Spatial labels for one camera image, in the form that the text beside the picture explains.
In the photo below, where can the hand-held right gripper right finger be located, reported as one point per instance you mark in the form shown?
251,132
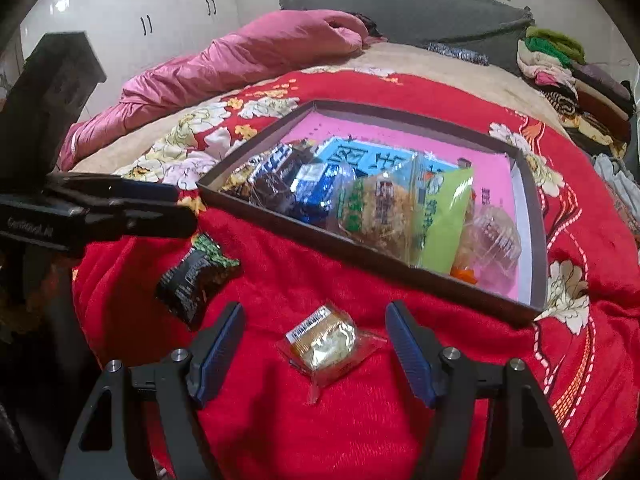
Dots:
412,355

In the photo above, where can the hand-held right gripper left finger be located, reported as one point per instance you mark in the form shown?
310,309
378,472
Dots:
217,355

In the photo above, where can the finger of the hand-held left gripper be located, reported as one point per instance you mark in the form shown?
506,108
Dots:
150,225
145,191

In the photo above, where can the small black snack packet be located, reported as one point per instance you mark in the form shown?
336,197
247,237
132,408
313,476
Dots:
195,280

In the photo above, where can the small clear pastry packet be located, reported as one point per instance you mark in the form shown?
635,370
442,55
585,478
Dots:
325,345

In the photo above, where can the yellow snack packet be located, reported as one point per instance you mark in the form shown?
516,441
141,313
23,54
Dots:
240,182

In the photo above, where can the dark cardboard box tray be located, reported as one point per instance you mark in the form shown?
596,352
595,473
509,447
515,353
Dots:
350,255

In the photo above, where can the brown chocolate bar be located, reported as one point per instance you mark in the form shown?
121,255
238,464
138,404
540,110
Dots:
280,170

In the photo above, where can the clear round snack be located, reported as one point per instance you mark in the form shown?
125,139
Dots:
495,245

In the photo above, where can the light green snack packet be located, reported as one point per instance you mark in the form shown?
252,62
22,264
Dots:
445,220

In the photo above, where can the clear green print pastry packet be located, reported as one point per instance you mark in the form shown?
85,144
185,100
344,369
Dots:
380,210

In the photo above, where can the blue snack packet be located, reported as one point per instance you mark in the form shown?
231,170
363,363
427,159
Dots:
317,192

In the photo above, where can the red floral blanket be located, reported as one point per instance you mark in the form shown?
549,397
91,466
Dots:
325,280

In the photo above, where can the white wardrobe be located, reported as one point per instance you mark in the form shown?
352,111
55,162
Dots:
125,5

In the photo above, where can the pink quilt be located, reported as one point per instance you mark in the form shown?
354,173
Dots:
225,60

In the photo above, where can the crumpled light clothes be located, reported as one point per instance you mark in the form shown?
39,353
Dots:
620,185

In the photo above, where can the dark cloth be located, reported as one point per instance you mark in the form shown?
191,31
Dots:
369,25

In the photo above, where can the beige bed sheet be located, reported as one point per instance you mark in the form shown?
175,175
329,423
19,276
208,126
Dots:
425,65

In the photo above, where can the blue patterned cloth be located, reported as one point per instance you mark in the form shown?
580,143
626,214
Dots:
457,53

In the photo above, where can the grey headboard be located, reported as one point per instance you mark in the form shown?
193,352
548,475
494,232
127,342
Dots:
400,15

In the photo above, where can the stack of folded clothes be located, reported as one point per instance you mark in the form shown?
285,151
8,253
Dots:
575,90

